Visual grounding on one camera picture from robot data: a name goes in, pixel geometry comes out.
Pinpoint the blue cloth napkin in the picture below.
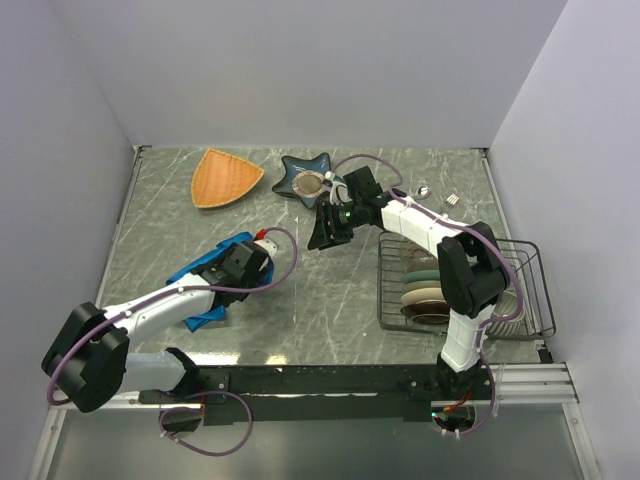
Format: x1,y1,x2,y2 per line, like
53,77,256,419
166,232,275,332

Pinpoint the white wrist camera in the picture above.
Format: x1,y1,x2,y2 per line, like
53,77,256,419
253,229,279,259
322,171,350,205

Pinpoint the green plate in rack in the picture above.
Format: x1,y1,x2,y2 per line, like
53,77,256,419
401,270,440,284

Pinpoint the black wire dish rack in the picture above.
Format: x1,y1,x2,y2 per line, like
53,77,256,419
377,232,557,341

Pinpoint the grey ribbed mug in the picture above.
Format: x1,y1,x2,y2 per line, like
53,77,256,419
486,291,526,339

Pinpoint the orange woven basket tray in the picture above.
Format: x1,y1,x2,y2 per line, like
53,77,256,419
191,148,265,209

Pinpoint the silver fork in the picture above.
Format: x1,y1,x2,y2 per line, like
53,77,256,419
440,193,460,215

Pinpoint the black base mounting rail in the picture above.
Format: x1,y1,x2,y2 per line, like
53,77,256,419
138,364,491,426

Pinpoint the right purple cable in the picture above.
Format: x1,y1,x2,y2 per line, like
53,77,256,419
327,153,526,441

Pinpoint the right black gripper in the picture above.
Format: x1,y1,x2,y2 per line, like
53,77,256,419
308,200,365,250

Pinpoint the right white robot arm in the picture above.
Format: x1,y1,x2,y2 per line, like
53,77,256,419
308,167,520,399

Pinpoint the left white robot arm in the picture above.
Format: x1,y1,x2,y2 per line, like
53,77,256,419
41,234,278,413

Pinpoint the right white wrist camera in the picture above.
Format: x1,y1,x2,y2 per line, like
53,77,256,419
322,171,350,205

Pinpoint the silver spoon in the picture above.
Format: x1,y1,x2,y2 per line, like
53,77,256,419
409,185,432,201

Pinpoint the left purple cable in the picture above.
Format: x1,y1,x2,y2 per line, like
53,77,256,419
46,227,299,457

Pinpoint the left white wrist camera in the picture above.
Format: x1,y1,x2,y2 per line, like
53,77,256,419
253,229,279,259

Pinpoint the purple cable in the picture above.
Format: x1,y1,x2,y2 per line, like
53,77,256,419
327,153,526,441
46,227,299,457

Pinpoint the dark blue star dish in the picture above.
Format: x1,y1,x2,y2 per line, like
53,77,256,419
272,152,331,210

